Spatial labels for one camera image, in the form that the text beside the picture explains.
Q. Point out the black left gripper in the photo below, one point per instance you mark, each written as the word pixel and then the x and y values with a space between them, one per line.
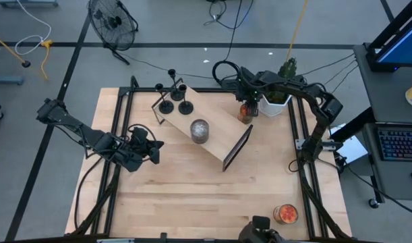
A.
pixel 138 148

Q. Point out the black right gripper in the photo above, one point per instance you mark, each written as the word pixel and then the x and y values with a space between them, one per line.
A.
pixel 253 87

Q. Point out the orange candle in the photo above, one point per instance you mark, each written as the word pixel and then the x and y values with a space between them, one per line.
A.
pixel 286 213
pixel 249 113

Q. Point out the white candle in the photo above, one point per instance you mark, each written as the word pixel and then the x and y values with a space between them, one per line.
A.
pixel 199 130

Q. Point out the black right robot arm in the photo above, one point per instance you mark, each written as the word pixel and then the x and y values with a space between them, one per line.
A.
pixel 322 114

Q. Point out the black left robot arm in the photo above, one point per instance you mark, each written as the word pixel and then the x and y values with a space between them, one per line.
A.
pixel 74 130

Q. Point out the white plant pot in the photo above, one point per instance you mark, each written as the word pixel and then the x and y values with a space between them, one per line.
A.
pixel 274 108

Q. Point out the green cactus plant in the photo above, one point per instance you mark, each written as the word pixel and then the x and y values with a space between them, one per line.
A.
pixel 287 69

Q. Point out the white flat box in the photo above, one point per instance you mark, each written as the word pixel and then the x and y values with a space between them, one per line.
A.
pixel 352 150

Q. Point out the black floor fan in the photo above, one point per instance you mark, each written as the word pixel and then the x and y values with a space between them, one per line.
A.
pixel 112 23

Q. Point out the dark grey desk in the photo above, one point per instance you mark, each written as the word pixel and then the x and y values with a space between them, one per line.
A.
pixel 387 98

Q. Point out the backlit black keyboard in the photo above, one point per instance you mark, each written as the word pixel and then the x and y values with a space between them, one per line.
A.
pixel 401 143

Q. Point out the yellow pole black foot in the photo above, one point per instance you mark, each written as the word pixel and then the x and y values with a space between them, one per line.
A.
pixel 26 63

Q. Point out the black desk caster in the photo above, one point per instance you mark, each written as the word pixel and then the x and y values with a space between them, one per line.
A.
pixel 374 203

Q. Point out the grey metal beam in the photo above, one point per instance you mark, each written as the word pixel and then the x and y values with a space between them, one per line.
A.
pixel 27 2
pixel 6 80

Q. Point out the black computer monitor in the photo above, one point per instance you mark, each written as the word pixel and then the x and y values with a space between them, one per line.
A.
pixel 401 44

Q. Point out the wooden riser shelf black frame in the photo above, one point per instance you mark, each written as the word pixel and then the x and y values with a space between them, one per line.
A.
pixel 222 135

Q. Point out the black aluminium table frame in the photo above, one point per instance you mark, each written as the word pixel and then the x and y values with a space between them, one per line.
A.
pixel 205 90

